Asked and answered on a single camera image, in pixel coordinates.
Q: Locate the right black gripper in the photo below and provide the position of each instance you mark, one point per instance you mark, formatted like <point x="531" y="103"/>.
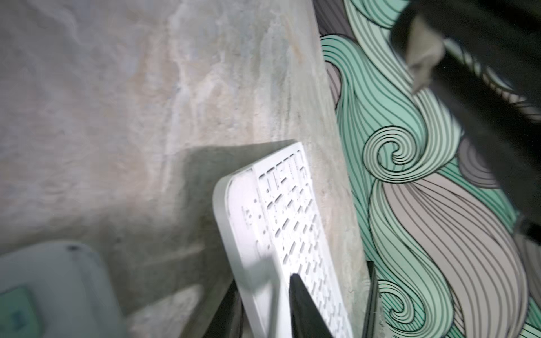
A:
<point x="482" y="60"/>

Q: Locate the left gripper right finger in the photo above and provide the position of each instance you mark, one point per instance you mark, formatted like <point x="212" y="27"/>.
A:
<point x="306" y="320"/>

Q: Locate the white wireless keyboard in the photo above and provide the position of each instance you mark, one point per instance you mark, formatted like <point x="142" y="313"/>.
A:
<point x="271" y="229"/>

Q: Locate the green wireless keyboard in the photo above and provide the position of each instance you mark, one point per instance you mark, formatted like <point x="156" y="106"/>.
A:
<point x="58" y="289"/>

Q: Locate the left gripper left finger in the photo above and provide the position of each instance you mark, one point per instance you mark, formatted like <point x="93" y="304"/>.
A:
<point x="228" y="320"/>

